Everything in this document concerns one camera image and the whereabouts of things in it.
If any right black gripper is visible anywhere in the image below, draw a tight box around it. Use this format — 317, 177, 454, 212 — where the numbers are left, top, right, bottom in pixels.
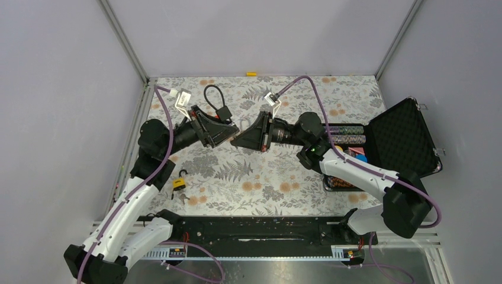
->
231, 111, 308, 153

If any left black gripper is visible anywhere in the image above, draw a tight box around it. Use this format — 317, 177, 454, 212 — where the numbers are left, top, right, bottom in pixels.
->
162, 105, 239, 157

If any small black padlock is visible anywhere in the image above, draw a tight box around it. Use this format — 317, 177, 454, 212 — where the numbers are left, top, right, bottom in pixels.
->
216, 105, 232, 122

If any black cable loop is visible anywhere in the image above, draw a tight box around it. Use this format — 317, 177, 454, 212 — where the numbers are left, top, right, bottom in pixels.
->
203, 84, 227, 117

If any yellow padlock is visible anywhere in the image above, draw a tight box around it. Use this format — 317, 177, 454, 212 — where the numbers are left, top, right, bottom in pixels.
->
172, 169, 188, 192

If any brass long-shackle padlock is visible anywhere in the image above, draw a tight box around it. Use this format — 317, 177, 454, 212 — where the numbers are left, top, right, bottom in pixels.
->
239, 118, 252, 131

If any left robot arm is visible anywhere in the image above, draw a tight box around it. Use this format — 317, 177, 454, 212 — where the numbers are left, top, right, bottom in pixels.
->
63, 105, 239, 283

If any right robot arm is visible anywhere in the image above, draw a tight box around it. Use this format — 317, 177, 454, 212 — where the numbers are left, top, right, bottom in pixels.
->
231, 111, 432, 244

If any floral table mat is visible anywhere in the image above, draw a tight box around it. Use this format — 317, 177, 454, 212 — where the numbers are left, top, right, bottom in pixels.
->
142, 76, 385, 216

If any blue poker chip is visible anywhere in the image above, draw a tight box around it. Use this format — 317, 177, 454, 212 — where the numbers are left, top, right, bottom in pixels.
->
355, 154, 368, 163

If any black poker chip case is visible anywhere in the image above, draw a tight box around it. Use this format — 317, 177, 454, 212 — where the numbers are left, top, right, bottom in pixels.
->
329, 97, 443, 178

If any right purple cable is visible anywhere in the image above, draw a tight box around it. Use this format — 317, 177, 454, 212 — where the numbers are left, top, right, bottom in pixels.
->
276, 75, 443, 230

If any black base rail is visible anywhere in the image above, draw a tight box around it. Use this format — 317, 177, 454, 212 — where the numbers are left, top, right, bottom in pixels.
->
129, 211, 401, 260

